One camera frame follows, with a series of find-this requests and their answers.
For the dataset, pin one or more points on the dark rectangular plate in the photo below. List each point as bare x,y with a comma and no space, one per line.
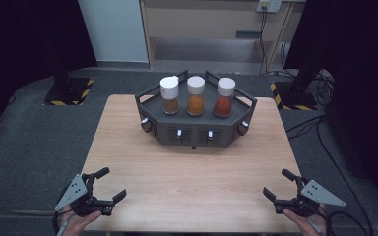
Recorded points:
247,34

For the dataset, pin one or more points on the white wall socket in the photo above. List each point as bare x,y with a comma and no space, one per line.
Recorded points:
269,5

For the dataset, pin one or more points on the black curtain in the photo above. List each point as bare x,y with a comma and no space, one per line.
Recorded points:
19,49
364,65

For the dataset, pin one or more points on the white-lid jar pale spice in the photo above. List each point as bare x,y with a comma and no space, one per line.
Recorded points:
169,95

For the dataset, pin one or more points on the orange spice jar white lid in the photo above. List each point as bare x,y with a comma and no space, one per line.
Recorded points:
195,98

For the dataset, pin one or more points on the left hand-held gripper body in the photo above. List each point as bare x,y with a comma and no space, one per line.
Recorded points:
74,193

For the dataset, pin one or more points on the white panel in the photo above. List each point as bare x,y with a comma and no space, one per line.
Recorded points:
114,29

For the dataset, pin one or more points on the dark grey corner rack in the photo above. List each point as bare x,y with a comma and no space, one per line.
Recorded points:
183,123

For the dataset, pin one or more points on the black stand with striped base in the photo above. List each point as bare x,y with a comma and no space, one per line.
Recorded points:
67,91
297,96

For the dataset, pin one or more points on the person's right hand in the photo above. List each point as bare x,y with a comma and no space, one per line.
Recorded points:
303,224

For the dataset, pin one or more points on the red spice jar white lid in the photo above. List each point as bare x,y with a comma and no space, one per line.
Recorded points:
223,100

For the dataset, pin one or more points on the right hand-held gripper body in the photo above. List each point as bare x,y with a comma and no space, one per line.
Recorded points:
320,194

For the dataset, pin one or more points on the person's left hand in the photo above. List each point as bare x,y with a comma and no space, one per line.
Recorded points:
77,224

